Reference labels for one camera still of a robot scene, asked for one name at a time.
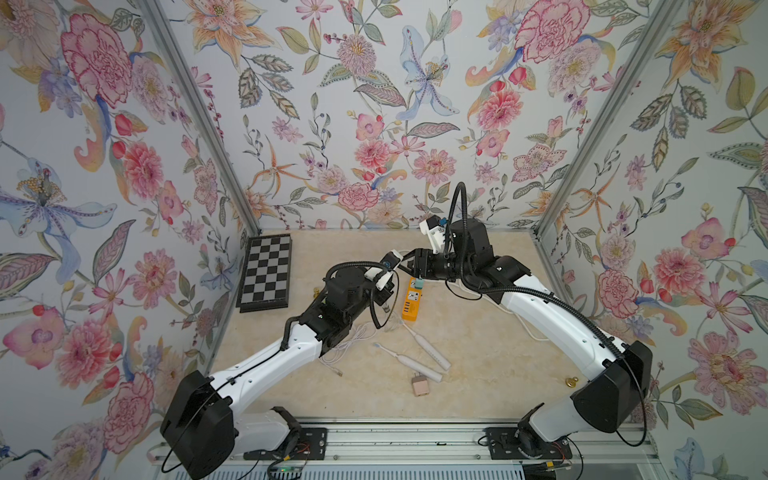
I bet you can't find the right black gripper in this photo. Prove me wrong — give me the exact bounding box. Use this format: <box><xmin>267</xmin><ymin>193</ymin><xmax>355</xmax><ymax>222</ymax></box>
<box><xmin>397</xmin><ymin>251</ymin><xmax>477</xmax><ymax>286</ymax></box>

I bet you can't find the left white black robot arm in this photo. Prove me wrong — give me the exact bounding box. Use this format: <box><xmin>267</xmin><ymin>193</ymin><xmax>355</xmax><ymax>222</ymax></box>
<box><xmin>160</xmin><ymin>261</ymin><xmax>399</xmax><ymax>479</ymax></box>

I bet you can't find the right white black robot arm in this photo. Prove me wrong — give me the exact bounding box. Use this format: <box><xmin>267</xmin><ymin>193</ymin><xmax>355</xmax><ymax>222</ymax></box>
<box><xmin>406</xmin><ymin>216</ymin><xmax>652</xmax><ymax>457</ymax></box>

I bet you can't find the lower white electric toothbrush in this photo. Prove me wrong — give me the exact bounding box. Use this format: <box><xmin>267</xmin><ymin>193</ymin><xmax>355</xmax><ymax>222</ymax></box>
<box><xmin>373</xmin><ymin>343</ymin><xmax>443</xmax><ymax>383</ymax></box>

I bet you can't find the white electric toothbrush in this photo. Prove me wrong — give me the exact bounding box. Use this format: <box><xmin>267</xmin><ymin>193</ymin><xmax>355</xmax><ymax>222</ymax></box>
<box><xmin>402</xmin><ymin>322</ymin><xmax>452</xmax><ymax>371</ymax></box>
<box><xmin>373</xmin><ymin>343</ymin><xmax>443</xmax><ymax>383</ymax></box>

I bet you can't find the upper white electric toothbrush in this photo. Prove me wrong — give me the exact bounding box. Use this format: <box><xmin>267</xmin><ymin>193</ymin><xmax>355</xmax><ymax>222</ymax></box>
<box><xmin>402</xmin><ymin>322</ymin><xmax>452</xmax><ymax>371</ymax></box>

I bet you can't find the orange power strip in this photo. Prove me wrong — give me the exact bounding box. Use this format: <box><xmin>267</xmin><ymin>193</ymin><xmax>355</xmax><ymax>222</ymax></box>
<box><xmin>401</xmin><ymin>277</ymin><xmax>424</xmax><ymax>322</ymax></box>

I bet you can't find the black white checkerboard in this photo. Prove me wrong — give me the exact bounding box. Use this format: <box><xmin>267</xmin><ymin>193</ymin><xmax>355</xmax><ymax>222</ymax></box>
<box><xmin>236</xmin><ymin>234</ymin><xmax>292</xmax><ymax>313</ymax></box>

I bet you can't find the pink USB charger plug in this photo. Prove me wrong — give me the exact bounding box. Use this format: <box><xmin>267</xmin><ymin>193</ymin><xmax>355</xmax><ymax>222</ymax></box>
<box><xmin>411</xmin><ymin>375</ymin><xmax>430</xmax><ymax>397</ymax></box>

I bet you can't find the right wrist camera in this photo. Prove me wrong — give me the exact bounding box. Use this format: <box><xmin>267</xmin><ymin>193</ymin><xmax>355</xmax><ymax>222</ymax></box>
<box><xmin>419</xmin><ymin>215</ymin><xmax>447</xmax><ymax>254</ymax></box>

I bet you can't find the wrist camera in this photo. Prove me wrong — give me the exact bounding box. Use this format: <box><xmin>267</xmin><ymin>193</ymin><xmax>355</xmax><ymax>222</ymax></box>
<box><xmin>364</xmin><ymin>250</ymin><xmax>404</xmax><ymax>291</ymax></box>
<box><xmin>419</xmin><ymin>215</ymin><xmax>447</xmax><ymax>254</ymax></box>

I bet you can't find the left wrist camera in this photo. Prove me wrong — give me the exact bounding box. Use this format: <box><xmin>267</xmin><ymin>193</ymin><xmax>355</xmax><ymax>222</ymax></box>
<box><xmin>364</xmin><ymin>250</ymin><xmax>404</xmax><ymax>291</ymax></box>

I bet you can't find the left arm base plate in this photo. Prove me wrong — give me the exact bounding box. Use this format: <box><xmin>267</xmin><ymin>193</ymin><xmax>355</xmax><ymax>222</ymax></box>
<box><xmin>243</xmin><ymin>428</ymin><xmax>328</xmax><ymax>461</ymax></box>

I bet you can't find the aluminium mounting rail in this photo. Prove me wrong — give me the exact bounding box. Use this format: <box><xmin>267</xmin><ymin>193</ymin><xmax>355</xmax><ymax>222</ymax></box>
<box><xmin>146</xmin><ymin>419</ymin><xmax>661</xmax><ymax>468</ymax></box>

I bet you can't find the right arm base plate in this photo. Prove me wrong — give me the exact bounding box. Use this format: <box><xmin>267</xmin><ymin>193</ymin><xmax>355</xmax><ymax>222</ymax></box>
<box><xmin>477</xmin><ymin>427</ymin><xmax>573</xmax><ymax>461</ymax></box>

